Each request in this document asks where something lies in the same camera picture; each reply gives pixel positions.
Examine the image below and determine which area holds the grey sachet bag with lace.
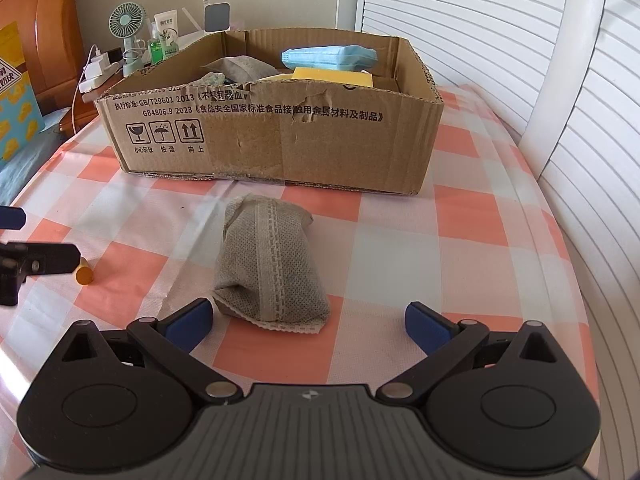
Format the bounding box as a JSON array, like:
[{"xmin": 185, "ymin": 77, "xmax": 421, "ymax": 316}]
[{"xmin": 212, "ymin": 194, "xmax": 331, "ymax": 334}]

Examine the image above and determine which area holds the yellow green sponge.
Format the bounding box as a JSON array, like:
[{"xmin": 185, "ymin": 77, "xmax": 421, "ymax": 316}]
[{"xmin": 292, "ymin": 67, "xmax": 373, "ymax": 88}]

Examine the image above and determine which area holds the blue face mask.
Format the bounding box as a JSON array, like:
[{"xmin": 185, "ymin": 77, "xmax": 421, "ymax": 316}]
[{"xmin": 281, "ymin": 44, "xmax": 378, "ymax": 72}]

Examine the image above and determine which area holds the blue patterned sachet pouch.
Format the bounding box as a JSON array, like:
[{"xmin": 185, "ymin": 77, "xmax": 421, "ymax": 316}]
[{"xmin": 193, "ymin": 72, "xmax": 236, "ymax": 87}]

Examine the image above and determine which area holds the small orange cylinder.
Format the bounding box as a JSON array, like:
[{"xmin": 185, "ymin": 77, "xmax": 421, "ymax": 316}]
[{"xmin": 74, "ymin": 257, "xmax": 94, "ymax": 286}]

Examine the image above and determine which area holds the yellow snack bag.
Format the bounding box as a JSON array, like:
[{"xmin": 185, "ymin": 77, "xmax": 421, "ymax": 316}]
[{"xmin": 0, "ymin": 22, "xmax": 44, "ymax": 167}]

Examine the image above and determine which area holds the orange white checkered tablecloth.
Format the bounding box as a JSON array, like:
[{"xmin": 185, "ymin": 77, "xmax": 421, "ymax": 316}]
[{"xmin": 1, "ymin": 89, "xmax": 598, "ymax": 479}]

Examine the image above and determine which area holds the wooden nightstand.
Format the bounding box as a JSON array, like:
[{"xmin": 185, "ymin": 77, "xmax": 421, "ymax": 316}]
[{"xmin": 58, "ymin": 73, "xmax": 122, "ymax": 138}]

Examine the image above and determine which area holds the white power strip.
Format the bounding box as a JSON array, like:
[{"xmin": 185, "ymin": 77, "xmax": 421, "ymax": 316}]
[{"xmin": 78, "ymin": 46, "xmax": 122, "ymax": 94}]

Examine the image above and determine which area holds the green bottle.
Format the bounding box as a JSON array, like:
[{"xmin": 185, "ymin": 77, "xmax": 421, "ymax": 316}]
[{"xmin": 146, "ymin": 37, "xmax": 164, "ymax": 65}]

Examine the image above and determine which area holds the wooden headboard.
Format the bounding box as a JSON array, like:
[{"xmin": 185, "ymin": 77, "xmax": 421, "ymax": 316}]
[{"xmin": 1, "ymin": 0, "xmax": 84, "ymax": 114}]

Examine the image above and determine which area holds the green desk fan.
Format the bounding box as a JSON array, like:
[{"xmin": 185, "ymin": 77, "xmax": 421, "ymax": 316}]
[{"xmin": 108, "ymin": 1, "xmax": 145, "ymax": 77}]

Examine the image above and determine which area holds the brown cardboard box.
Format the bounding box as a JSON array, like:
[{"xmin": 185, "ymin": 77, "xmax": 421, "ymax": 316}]
[{"xmin": 96, "ymin": 28, "xmax": 444, "ymax": 195}]

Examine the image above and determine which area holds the phone on white stand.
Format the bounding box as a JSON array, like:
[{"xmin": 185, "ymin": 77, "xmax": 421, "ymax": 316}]
[{"xmin": 203, "ymin": 0, "xmax": 231, "ymax": 34}]

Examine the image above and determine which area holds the white louvered wardrobe door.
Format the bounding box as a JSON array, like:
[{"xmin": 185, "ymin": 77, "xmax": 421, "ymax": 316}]
[{"xmin": 355, "ymin": 0, "xmax": 639, "ymax": 479}]

